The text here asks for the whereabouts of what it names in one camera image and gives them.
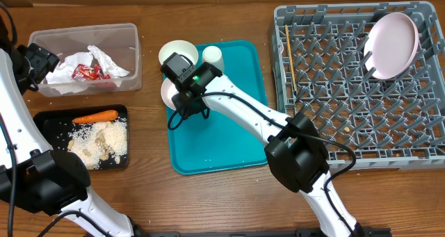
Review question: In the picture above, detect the pink bowl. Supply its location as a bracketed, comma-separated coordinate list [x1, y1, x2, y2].
[161, 78, 179, 110]

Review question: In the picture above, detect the white napkin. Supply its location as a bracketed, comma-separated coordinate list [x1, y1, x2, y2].
[45, 45, 130, 95]

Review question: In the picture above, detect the red snack wrapper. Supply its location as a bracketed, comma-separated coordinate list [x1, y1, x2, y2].
[71, 64, 111, 81]

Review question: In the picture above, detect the white upside-down cup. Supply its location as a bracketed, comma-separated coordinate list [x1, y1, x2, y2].
[202, 46, 225, 72]

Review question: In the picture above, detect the white bowl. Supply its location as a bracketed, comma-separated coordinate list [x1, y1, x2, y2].
[159, 40, 199, 65]

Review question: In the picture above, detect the orange carrot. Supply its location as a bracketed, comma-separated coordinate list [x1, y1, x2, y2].
[72, 110, 118, 124]

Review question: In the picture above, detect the peanuts pile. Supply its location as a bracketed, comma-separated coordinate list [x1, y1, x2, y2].
[67, 133, 120, 169]

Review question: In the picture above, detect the white rice pile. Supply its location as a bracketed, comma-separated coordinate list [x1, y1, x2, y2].
[67, 117, 129, 170]

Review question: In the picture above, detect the wooden chopstick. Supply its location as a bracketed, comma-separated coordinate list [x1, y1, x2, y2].
[284, 25, 297, 93]

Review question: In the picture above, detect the white round plate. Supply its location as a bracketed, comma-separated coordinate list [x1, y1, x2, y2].
[364, 13, 419, 80]

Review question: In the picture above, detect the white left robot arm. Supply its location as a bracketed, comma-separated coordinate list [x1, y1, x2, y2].
[1, 24, 145, 236]

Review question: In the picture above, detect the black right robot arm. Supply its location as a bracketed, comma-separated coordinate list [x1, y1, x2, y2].
[160, 52, 364, 236]

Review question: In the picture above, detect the black waste tray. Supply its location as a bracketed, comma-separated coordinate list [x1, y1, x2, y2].
[33, 104, 129, 169]

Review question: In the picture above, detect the grey dishwasher rack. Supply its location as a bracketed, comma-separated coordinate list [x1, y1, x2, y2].
[269, 1, 444, 169]

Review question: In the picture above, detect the teal plastic tray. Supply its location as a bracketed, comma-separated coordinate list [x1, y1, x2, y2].
[168, 40, 268, 175]

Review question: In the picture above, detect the clear plastic bin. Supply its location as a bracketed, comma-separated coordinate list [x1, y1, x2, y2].
[29, 23, 142, 97]

